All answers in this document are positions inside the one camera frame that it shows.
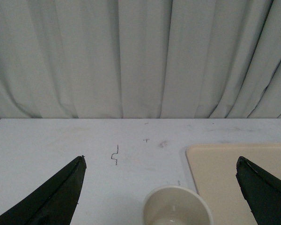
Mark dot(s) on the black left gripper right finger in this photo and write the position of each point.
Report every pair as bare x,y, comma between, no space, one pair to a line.
261,190

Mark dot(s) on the white smiley face mug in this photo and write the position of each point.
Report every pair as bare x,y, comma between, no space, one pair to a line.
175,205

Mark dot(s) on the beige rectangular plastic tray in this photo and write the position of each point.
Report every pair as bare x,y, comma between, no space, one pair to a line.
214,168

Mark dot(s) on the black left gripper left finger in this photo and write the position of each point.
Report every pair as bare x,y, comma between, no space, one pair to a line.
54,202

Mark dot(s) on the white pleated curtain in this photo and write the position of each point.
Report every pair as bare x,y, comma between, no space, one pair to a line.
140,59

